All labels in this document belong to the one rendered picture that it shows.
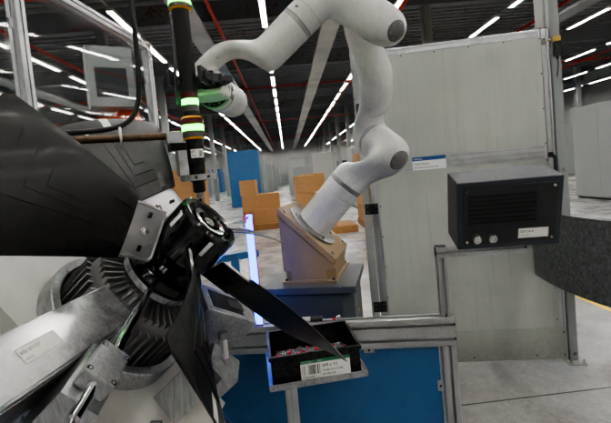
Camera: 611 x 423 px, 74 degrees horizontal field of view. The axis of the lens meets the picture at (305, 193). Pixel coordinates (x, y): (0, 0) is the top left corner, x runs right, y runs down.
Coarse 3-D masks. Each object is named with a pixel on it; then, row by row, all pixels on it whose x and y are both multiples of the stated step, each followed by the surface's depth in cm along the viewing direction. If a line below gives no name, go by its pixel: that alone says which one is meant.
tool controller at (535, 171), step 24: (504, 168) 111; (528, 168) 109; (552, 168) 106; (456, 192) 106; (480, 192) 104; (504, 192) 104; (528, 192) 103; (552, 192) 103; (456, 216) 108; (480, 216) 106; (504, 216) 106; (528, 216) 105; (552, 216) 104; (456, 240) 110; (480, 240) 106; (504, 240) 108; (528, 240) 107; (552, 240) 107
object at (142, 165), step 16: (64, 128) 80; (80, 128) 82; (128, 128) 87; (144, 128) 90; (96, 144) 81; (112, 144) 82; (128, 144) 84; (144, 144) 85; (160, 144) 88; (112, 160) 80; (128, 160) 81; (144, 160) 82; (160, 160) 84; (128, 176) 79; (144, 176) 79; (160, 176) 80; (144, 192) 78; (160, 192) 79
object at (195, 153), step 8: (192, 144) 80; (200, 144) 81; (192, 152) 81; (200, 152) 81; (192, 160) 81; (200, 160) 81; (192, 168) 81; (200, 168) 81; (200, 184) 82; (200, 192) 82
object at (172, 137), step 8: (168, 136) 78; (176, 136) 79; (168, 144) 80; (176, 144) 79; (184, 144) 79; (168, 152) 82; (176, 152) 80; (184, 152) 80; (176, 160) 81; (184, 160) 80; (176, 168) 82; (184, 168) 80; (184, 176) 80; (192, 176) 79; (200, 176) 79; (208, 176) 80
